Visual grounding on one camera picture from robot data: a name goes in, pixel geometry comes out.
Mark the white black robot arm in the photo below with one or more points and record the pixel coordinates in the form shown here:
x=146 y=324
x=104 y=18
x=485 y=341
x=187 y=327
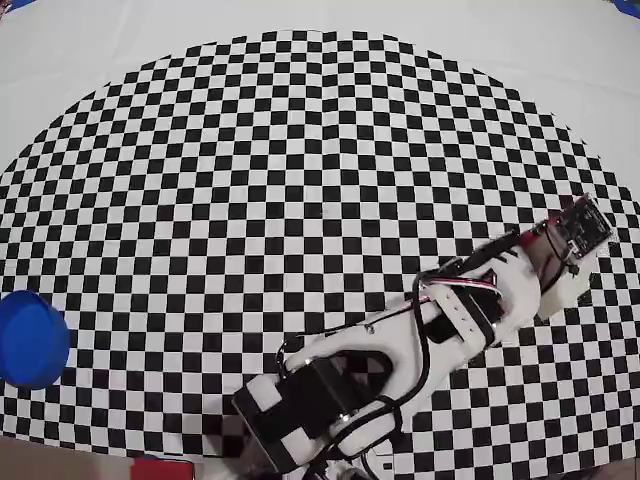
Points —
x=360 y=350

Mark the blue round box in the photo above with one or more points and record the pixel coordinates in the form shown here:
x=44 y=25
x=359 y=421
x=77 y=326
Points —
x=30 y=340

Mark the black white checkered mat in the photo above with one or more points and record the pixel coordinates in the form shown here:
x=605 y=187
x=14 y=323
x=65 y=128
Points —
x=320 y=150

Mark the red flat object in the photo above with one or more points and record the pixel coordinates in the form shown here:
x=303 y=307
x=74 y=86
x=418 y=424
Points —
x=165 y=470

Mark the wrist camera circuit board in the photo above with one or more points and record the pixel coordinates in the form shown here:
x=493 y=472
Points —
x=585 y=227

